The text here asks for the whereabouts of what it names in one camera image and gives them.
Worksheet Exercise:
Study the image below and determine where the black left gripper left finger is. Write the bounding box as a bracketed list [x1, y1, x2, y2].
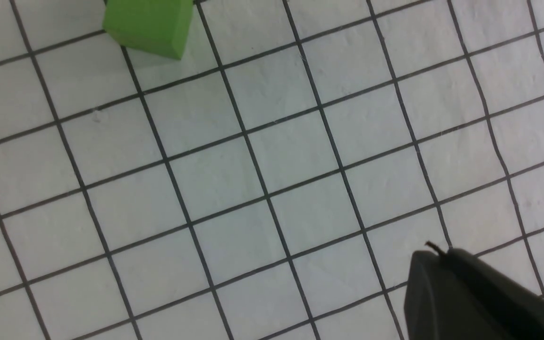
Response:
[404, 242, 513, 340]

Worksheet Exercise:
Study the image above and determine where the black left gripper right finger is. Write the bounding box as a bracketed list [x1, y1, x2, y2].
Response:
[442, 248, 544, 340]

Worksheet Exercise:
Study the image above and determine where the white checkered tablecloth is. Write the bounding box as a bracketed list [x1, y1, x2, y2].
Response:
[0, 0, 544, 340]

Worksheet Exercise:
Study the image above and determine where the green foam cube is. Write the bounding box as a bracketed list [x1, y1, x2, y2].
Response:
[103, 0, 194, 60]

